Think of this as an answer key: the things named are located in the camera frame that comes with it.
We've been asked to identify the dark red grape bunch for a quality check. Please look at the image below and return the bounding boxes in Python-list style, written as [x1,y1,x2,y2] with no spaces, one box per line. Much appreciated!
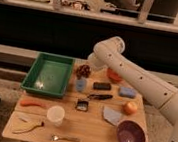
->
[76,65,91,79]

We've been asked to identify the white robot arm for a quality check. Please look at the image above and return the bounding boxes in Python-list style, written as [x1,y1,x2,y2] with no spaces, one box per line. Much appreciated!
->
[87,36,178,142]

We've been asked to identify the small blue cup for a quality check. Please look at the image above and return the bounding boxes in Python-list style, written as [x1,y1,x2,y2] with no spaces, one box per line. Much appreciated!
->
[75,78,87,92]

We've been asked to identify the translucent plastic cup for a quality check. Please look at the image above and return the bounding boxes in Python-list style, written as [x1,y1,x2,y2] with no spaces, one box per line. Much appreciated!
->
[46,105,65,126]

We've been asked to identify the orange bowl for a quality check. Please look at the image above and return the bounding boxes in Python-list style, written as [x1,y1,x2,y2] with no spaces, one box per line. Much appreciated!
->
[106,68,123,84]

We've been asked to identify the black rectangular block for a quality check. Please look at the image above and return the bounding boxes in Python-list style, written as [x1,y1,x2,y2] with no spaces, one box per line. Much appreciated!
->
[93,82,111,91]

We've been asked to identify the blue sponge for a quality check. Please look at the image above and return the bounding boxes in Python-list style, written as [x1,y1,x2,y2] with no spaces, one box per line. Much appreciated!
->
[118,87,136,99]

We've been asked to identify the green plastic tray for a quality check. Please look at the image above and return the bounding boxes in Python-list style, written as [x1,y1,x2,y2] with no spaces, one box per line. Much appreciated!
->
[21,52,75,98]

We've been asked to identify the wooden table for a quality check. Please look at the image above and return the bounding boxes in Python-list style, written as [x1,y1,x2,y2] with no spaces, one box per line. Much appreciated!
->
[1,52,165,142]

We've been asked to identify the orange fruit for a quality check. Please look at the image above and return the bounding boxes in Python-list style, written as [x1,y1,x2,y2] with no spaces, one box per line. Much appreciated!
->
[123,101,138,115]

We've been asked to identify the grey folded cloth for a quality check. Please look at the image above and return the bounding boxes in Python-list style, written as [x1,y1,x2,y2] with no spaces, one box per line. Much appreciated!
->
[102,107,122,126]

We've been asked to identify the orange carrot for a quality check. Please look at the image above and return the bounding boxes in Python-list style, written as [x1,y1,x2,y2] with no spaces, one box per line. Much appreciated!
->
[20,100,43,108]

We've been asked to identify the purple bowl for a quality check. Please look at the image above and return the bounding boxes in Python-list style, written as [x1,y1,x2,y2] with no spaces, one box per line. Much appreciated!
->
[116,120,146,142]

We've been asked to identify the metal fork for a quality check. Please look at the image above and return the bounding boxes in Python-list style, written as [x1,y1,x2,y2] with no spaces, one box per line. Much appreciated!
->
[50,135,81,142]

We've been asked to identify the yellow banana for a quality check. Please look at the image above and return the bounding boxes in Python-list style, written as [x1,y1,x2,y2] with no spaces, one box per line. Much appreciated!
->
[12,121,45,134]

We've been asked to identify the black handled brush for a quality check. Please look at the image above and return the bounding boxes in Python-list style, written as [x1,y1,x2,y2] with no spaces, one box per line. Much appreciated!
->
[76,94,113,112]

